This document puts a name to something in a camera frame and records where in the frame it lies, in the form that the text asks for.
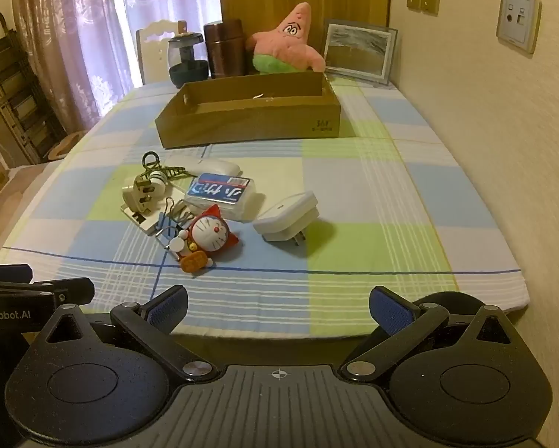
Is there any white power adapter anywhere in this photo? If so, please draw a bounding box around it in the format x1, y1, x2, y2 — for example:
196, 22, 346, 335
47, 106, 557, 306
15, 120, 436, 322
253, 190, 319, 246

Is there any brown metal thermos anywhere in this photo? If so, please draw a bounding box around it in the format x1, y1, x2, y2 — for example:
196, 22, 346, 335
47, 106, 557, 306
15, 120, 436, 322
203, 19, 249, 79

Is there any cream wooden chair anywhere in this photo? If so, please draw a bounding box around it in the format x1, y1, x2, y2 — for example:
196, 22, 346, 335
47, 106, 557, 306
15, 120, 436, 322
135, 19, 189, 85

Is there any beige power plug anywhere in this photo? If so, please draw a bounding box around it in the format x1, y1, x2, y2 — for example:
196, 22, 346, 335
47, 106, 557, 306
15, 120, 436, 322
119, 175, 161, 215

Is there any black folding rack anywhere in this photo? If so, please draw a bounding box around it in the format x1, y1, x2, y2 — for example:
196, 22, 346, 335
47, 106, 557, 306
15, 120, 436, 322
0, 9, 68, 162

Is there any glass picture frame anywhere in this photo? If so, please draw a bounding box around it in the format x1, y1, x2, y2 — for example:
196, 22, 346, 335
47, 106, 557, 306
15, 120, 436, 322
323, 19, 399, 87

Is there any checked tablecloth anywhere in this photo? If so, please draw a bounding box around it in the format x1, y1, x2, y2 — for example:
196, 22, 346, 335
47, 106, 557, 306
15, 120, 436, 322
0, 77, 532, 341

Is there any pink star plush toy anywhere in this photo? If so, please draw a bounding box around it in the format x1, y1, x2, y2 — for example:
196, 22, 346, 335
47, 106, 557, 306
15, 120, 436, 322
246, 3, 326, 75

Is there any clear floss box blue label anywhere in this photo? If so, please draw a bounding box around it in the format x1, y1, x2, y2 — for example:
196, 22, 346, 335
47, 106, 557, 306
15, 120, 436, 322
185, 172, 257, 221

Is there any brown cardboard box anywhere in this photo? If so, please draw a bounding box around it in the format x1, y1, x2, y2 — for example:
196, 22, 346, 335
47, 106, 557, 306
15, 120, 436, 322
155, 71, 342, 149

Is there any purple lace curtain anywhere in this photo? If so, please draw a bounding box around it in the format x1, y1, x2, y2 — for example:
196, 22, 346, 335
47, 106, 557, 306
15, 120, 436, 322
9, 0, 222, 131

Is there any dark glass jar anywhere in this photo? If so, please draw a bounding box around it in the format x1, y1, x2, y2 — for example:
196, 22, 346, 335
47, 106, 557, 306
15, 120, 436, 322
168, 32, 210, 88

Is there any olive hair claw clip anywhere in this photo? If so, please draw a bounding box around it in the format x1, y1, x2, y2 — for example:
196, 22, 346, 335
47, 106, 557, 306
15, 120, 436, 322
142, 150, 199, 183

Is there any light wooden stool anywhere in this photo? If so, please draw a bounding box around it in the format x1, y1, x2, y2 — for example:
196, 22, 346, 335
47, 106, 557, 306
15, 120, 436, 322
49, 131, 85, 159

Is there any white remote control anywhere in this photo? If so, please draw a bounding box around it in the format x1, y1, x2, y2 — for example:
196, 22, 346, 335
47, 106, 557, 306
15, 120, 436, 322
198, 159, 241, 179

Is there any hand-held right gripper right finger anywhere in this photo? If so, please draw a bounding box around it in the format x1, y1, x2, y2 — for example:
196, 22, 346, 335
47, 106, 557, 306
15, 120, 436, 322
338, 286, 532, 383

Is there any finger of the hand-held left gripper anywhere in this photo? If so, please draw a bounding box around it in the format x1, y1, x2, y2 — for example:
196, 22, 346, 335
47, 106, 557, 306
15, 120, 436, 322
0, 264, 34, 284
0, 277, 96, 309

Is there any small white bottle green label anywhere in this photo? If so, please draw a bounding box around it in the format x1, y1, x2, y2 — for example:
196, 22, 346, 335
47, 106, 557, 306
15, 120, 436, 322
146, 170, 171, 194

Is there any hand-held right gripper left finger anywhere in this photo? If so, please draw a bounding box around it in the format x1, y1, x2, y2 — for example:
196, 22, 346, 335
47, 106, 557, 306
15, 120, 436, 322
30, 286, 219, 383

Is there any blue binder clip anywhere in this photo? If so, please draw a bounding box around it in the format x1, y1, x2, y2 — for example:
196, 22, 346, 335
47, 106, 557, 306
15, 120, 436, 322
157, 198, 195, 235
155, 226, 180, 253

